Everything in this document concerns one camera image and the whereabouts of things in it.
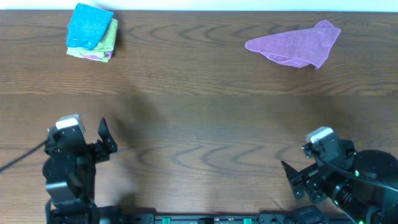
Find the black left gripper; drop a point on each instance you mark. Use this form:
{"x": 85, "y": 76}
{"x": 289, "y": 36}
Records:
{"x": 99, "y": 147}

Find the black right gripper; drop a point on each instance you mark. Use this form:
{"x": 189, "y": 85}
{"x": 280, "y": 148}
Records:
{"x": 311, "y": 180}

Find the blue microfiber cloth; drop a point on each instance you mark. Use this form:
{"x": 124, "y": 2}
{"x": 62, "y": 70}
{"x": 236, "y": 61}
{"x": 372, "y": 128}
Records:
{"x": 87, "y": 26}

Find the purple microfiber cloth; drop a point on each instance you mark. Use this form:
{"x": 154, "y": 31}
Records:
{"x": 298, "y": 48}

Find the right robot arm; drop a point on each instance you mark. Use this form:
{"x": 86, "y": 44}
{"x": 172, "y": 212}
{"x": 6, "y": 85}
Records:
{"x": 363, "y": 184}

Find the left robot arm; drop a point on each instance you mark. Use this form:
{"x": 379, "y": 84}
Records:
{"x": 70, "y": 170}

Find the folded purple cloth in stack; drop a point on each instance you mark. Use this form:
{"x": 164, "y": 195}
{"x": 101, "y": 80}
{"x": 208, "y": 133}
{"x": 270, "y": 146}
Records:
{"x": 99, "y": 56}

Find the folded green cloth bottom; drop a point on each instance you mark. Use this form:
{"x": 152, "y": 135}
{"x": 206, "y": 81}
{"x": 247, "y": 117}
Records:
{"x": 75, "y": 51}

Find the folded green cloth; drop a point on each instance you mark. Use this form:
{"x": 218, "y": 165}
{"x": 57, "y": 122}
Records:
{"x": 75, "y": 51}
{"x": 107, "y": 42}

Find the folded green cloth top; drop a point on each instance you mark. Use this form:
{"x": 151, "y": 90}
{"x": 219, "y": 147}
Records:
{"x": 107, "y": 42}

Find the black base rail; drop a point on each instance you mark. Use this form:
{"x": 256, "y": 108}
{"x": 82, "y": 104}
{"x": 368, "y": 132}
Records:
{"x": 262, "y": 218}

